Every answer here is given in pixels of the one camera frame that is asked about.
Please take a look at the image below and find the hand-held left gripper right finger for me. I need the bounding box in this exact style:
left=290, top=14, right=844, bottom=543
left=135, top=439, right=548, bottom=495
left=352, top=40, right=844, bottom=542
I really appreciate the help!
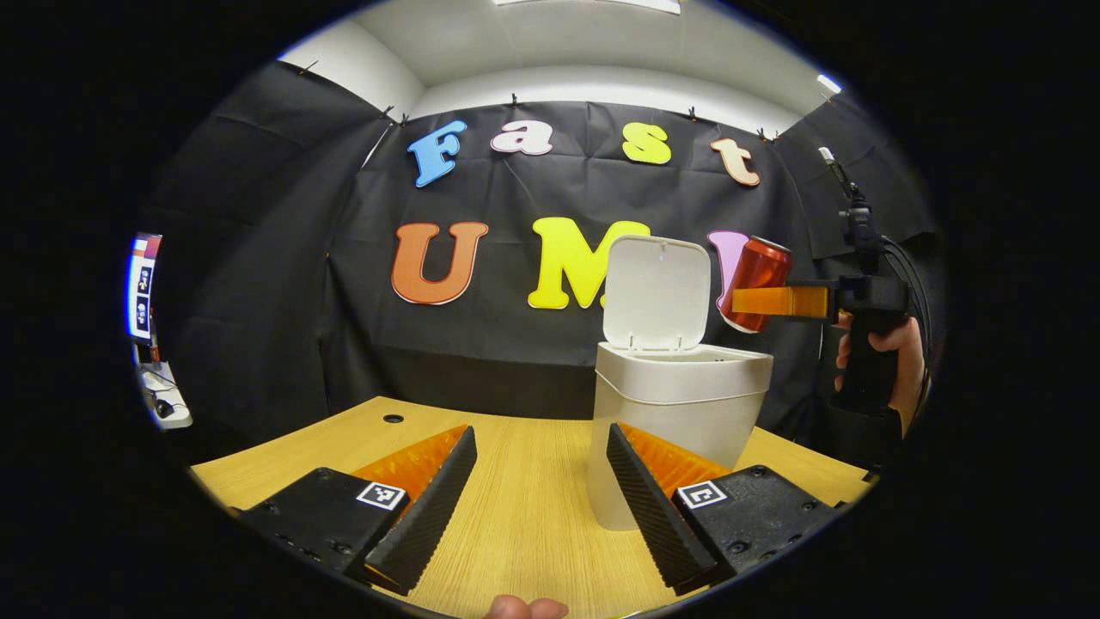
left=606, top=422, right=839, bottom=597

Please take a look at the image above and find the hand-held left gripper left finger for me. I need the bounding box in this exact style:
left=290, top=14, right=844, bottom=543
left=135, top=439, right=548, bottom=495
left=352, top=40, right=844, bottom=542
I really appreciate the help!
left=241, top=425, right=479, bottom=597

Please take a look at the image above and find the red pop can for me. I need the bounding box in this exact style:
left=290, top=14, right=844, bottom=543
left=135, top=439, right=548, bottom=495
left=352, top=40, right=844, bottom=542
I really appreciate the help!
left=716, top=236, right=793, bottom=334

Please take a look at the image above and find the white desktop garbage bin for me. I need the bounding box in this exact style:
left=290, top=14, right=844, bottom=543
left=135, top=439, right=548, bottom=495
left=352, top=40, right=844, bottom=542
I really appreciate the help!
left=587, top=235, right=774, bottom=531

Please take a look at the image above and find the wooden desktop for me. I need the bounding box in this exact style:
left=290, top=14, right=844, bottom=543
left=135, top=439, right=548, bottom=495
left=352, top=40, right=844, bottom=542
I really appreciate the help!
left=191, top=395, right=877, bottom=619

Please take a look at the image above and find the white side table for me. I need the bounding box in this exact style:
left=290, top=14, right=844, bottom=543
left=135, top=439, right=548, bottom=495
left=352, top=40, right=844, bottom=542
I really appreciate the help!
left=137, top=361, right=194, bottom=431

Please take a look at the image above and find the black backdrop cloth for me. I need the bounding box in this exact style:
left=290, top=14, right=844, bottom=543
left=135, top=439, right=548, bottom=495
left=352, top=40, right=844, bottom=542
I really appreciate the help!
left=142, top=60, right=942, bottom=448

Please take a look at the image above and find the computer monitor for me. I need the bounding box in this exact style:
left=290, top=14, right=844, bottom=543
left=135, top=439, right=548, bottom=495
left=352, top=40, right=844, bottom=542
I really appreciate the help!
left=126, top=232, right=162, bottom=340

